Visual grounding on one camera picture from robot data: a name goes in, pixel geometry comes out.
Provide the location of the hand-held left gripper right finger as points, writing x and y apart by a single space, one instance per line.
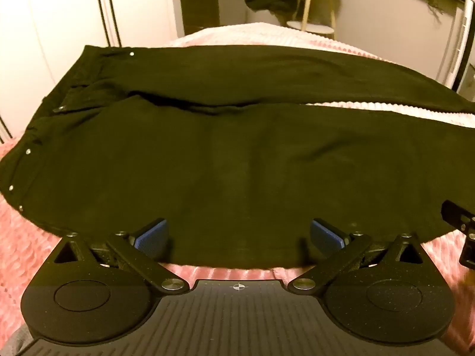
326 236

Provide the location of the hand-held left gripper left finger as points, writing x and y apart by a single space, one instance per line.
154 235

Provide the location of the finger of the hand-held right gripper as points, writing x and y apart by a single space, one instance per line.
458 215

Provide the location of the black pants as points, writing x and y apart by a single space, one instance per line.
222 155

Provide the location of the pink ribbed blanket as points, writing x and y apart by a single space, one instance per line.
22 259

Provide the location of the person's grey clothing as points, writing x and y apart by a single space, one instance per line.
15 341

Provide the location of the white wardrobe doors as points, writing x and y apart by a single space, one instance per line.
55 26

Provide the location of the dark wooden door panel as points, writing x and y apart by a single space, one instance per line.
198 0

